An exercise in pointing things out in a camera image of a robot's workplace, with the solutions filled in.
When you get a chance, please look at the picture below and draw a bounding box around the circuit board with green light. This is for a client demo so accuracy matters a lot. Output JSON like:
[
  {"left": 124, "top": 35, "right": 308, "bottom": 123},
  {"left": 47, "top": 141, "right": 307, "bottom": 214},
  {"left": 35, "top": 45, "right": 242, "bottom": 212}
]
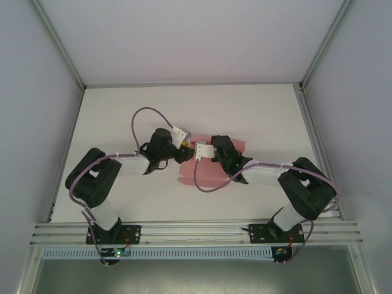
[{"left": 102, "top": 247, "right": 132, "bottom": 258}]

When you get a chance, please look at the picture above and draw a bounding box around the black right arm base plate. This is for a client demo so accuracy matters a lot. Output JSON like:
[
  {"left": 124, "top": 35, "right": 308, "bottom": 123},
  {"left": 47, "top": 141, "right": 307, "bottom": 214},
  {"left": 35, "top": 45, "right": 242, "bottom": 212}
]
[{"left": 248, "top": 223, "right": 307, "bottom": 245}]

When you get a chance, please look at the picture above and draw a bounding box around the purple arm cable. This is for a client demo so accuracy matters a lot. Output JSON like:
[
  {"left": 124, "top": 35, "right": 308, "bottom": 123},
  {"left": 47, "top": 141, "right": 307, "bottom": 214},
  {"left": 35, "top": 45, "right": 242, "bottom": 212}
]
[
  {"left": 194, "top": 157, "right": 341, "bottom": 267},
  {"left": 69, "top": 106, "right": 180, "bottom": 269}
]

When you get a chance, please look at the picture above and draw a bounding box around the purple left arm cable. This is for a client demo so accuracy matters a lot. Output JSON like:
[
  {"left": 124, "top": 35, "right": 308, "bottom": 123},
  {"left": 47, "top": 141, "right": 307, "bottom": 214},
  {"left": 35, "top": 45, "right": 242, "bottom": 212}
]
[{"left": 69, "top": 106, "right": 180, "bottom": 269}]

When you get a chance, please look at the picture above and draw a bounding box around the pink paper box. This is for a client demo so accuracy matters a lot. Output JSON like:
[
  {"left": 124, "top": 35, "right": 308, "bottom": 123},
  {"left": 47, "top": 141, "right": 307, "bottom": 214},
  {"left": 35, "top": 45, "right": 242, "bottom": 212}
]
[{"left": 178, "top": 134, "right": 247, "bottom": 186}]

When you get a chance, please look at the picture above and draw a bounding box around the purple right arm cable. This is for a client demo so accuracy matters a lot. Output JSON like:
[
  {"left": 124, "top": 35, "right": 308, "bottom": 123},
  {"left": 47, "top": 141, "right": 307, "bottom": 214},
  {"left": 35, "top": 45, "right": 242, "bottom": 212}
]
[{"left": 194, "top": 157, "right": 341, "bottom": 267}]

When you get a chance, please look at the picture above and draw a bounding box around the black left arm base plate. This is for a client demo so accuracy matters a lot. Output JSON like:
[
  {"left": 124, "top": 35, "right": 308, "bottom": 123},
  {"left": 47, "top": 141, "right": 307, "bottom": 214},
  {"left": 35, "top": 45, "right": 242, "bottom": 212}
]
[{"left": 85, "top": 224, "right": 143, "bottom": 246}]

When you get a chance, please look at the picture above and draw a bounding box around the white slotted cable duct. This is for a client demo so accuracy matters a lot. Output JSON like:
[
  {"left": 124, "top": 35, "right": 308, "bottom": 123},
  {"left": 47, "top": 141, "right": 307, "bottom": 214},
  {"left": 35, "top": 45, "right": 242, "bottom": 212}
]
[{"left": 42, "top": 247, "right": 274, "bottom": 262}]

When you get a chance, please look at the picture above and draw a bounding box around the wide aluminium mounting rail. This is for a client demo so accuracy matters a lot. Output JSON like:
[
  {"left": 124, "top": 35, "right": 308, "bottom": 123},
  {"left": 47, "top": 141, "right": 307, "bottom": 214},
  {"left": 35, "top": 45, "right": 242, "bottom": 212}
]
[{"left": 29, "top": 219, "right": 364, "bottom": 246}]

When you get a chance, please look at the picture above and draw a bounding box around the aluminium frame post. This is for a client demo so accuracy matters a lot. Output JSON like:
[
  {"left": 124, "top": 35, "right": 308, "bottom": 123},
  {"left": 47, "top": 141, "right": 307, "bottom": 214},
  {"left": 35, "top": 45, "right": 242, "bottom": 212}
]
[
  {"left": 29, "top": 0, "right": 86, "bottom": 91},
  {"left": 15, "top": 244, "right": 43, "bottom": 294},
  {"left": 299, "top": 0, "right": 355, "bottom": 91},
  {"left": 348, "top": 244, "right": 380, "bottom": 294}
]

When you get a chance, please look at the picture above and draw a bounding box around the aluminium frame rail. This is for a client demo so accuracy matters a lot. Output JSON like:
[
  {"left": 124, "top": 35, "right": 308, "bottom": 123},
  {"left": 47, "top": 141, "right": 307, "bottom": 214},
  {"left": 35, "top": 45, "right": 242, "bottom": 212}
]
[
  {"left": 295, "top": 85, "right": 345, "bottom": 221},
  {"left": 47, "top": 88, "right": 86, "bottom": 223}
]

